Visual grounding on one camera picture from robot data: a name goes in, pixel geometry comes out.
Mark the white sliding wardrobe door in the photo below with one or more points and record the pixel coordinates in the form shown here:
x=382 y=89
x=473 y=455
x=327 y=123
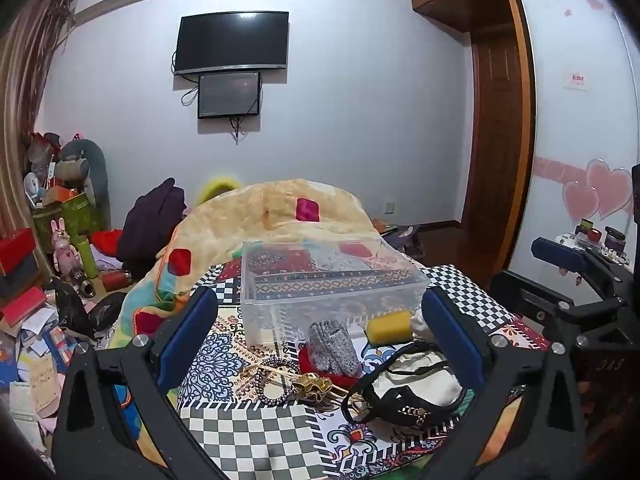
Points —
x=575 y=110

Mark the white wall outlet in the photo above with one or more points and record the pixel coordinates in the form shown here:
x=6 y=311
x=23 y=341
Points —
x=389 y=207

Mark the yellow blanket with red squares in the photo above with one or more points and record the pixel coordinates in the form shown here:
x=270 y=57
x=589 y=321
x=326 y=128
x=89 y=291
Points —
x=280 y=210

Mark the red cloth item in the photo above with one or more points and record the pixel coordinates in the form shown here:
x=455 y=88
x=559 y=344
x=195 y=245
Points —
x=306 y=362

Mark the green cylinder tube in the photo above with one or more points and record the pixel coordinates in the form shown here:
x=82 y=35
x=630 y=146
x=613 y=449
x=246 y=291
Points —
x=89 y=257

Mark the small white soft item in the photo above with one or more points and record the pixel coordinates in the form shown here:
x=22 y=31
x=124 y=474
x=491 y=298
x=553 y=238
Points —
x=419 y=324

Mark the grey plush toy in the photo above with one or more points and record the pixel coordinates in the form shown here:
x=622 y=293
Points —
x=80 y=160

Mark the pile of papers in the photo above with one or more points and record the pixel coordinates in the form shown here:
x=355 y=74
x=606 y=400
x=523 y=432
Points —
x=30 y=360

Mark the red box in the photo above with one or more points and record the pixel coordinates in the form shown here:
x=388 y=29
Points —
x=16 y=252

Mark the striped brown curtain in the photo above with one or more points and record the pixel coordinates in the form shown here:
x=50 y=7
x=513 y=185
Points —
x=27 y=85

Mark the purple plastic stool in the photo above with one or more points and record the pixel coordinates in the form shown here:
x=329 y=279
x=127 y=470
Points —
x=407 y=240

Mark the red fabric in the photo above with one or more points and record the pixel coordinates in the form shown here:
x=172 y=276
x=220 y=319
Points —
x=106 y=241

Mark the clear plastic storage box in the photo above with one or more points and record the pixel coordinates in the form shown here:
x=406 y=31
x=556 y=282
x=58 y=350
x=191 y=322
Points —
x=320 y=280

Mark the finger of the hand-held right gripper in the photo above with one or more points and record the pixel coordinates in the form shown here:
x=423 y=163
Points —
x=530 y=297
x=556 y=255

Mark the black plastic bag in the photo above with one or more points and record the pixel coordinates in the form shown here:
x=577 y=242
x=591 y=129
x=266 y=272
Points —
x=75 y=310

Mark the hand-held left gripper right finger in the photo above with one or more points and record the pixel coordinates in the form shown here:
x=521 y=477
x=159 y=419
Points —
x=454 y=340

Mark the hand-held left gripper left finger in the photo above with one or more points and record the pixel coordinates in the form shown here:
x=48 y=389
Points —
x=189 y=336

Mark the green cardboard box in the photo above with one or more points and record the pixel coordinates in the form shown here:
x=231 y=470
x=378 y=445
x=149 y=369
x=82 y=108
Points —
x=80 y=215

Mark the small wall-mounted black monitor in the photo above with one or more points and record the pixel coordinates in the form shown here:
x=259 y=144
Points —
x=229 y=95

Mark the yellow sponge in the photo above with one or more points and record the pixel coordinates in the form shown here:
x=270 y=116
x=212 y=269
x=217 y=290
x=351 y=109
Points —
x=389 y=328

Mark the pink bunny doll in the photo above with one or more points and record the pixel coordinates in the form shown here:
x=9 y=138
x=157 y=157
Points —
x=64 y=250

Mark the wall-mounted black television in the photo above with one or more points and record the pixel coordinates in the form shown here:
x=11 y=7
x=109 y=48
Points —
x=232 y=40

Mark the grey knitted glove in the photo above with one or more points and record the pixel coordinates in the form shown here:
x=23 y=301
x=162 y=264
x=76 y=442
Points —
x=332 y=347

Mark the gold scrunchie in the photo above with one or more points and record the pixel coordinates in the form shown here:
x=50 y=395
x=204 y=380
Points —
x=312 y=386

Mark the dark purple clothing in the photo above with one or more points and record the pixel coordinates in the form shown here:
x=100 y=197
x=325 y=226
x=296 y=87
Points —
x=150 y=225

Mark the pink heart stickers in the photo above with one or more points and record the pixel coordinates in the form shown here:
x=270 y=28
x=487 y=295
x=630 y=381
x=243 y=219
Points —
x=607 y=187

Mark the brown wooden door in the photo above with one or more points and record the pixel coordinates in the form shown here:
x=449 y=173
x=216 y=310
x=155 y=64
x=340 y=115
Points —
x=495 y=150

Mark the group of small jars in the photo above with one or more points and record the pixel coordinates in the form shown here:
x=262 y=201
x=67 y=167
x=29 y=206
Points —
x=602 y=237

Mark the yellow-green fuzzy item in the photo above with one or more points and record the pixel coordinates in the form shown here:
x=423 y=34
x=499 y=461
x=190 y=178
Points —
x=215 y=187

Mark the black and white bag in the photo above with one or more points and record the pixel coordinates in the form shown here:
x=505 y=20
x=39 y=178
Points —
x=400 y=411

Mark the red can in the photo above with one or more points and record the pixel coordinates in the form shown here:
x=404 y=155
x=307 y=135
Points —
x=116 y=279

